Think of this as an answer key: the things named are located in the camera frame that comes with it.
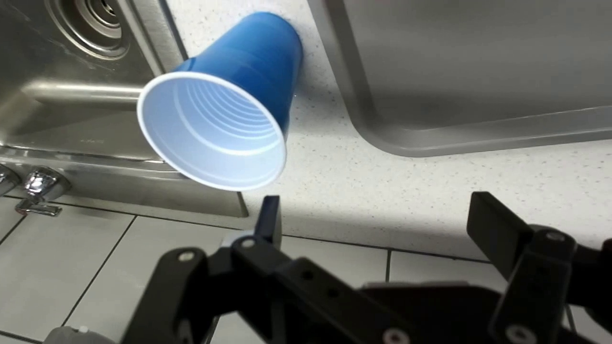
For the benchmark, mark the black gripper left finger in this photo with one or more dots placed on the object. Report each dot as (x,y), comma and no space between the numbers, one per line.
(283,300)

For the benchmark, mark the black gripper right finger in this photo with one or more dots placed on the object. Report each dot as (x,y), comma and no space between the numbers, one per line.
(545,269)

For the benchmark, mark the blue plastic cup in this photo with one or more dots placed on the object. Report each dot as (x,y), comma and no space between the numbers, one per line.
(221,116)

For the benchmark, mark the grey plastic tray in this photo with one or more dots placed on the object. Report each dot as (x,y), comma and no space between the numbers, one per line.
(439,76)

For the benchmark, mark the stainless steel double sink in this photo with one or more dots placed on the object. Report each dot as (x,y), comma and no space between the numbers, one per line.
(70,72)

